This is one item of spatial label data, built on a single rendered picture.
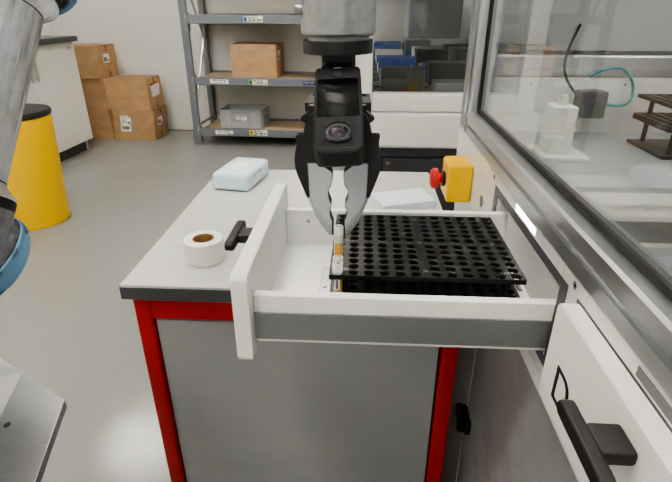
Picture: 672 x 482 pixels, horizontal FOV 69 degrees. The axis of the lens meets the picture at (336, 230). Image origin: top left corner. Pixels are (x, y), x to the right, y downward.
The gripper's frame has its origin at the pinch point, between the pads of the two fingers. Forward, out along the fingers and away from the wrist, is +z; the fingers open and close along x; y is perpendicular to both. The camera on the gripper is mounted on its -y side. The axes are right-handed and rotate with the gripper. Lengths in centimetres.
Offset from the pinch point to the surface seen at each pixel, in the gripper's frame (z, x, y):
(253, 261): 2.0, 9.1, -4.9
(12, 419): 18.4, 36.1, -12.2
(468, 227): 4.9, -17.5, 10.6
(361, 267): 4.7, -2.7, -1.1
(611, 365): 2.1, -21.7, -20.6
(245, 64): 24, 94, 385
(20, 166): 55, 178, 193
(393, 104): 2, -12, 86
